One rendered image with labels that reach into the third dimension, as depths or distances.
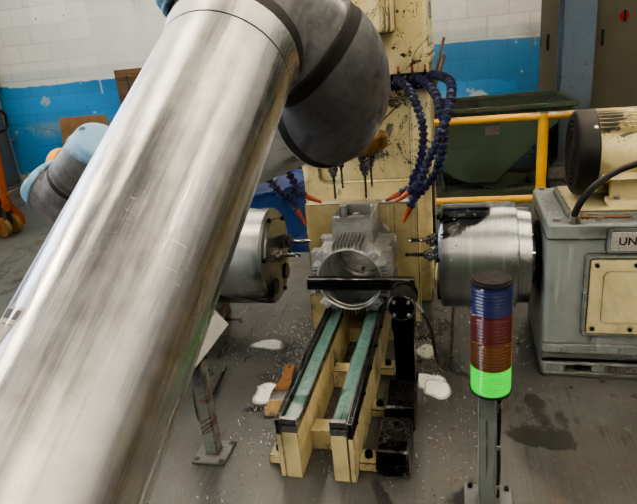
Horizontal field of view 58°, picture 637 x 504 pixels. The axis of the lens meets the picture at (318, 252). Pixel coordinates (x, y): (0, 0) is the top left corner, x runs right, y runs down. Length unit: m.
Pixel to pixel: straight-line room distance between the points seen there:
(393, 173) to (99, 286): 1.34
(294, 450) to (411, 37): 1.02
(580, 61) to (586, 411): 5.15
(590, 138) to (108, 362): 1.12
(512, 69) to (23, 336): 6.28
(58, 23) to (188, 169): 7.42
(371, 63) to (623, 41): 6.10
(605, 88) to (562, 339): 5.37
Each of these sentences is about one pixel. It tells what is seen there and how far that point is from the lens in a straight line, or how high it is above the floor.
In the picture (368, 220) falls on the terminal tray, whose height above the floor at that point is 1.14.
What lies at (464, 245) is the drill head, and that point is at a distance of 1.30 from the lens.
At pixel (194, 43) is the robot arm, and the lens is 0.44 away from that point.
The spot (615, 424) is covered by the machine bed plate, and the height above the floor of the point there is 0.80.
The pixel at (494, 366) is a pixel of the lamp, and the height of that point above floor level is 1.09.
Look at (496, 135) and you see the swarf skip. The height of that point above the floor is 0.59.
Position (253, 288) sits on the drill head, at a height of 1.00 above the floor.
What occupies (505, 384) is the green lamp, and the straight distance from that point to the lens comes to 0.92.
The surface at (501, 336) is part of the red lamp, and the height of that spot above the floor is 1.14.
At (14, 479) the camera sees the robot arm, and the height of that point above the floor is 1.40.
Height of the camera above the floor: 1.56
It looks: 20 degrees down
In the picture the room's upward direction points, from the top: 6 degrees counter-clockwise
